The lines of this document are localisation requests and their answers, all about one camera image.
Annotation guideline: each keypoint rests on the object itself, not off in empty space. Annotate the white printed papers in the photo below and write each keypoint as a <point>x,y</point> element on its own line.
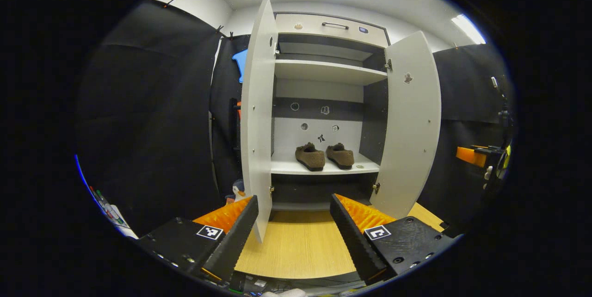
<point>124,225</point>

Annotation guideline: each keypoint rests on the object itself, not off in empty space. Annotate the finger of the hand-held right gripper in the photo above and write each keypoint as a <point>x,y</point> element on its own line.
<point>469,156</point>

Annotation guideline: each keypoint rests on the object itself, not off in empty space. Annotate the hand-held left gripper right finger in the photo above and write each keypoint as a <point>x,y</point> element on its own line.
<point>354,241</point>

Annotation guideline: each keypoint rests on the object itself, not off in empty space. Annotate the red capped bottle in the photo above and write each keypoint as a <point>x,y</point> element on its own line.
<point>98,197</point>

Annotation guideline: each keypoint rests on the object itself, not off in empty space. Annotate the white shoe cabinet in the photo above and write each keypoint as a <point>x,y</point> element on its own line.
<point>323,72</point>

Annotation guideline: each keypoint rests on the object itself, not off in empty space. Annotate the white cabinet drawer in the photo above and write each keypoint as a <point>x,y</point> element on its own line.
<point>323,28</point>

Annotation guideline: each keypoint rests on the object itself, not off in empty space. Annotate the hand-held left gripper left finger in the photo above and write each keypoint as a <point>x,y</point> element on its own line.
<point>231,241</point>

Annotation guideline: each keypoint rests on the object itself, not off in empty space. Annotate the black backdrop cloth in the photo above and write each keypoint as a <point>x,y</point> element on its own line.
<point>152,116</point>

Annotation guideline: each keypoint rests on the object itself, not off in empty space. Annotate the brown shoe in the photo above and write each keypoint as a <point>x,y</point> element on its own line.
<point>341,157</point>
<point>311,158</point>

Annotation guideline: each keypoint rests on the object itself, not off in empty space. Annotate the ceiling light panel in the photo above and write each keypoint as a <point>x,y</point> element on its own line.
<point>468,28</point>

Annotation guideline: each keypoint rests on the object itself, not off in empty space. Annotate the penguin toy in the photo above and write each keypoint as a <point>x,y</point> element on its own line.
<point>237,191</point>

